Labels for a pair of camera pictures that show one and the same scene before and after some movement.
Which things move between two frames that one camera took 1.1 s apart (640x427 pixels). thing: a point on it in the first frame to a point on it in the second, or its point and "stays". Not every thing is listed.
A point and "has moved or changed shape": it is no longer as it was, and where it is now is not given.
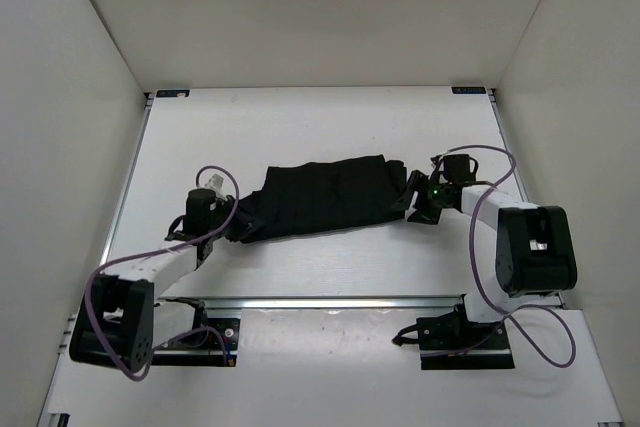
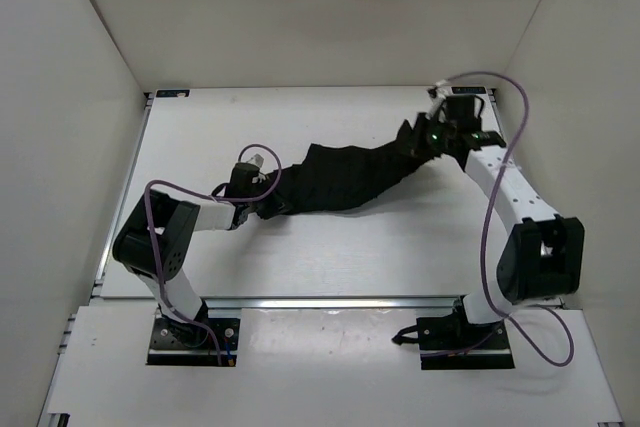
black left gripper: x=224 y=202 to x=263 y=183
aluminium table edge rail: x=320 y=303 stays
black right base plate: x=454 y=343 stays
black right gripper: x=417 y=181 to x=434 y=120
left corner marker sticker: x=173 y=93 stays
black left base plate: x=215 y=342 stays
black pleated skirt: x=323 y=195 has moved or changed shape
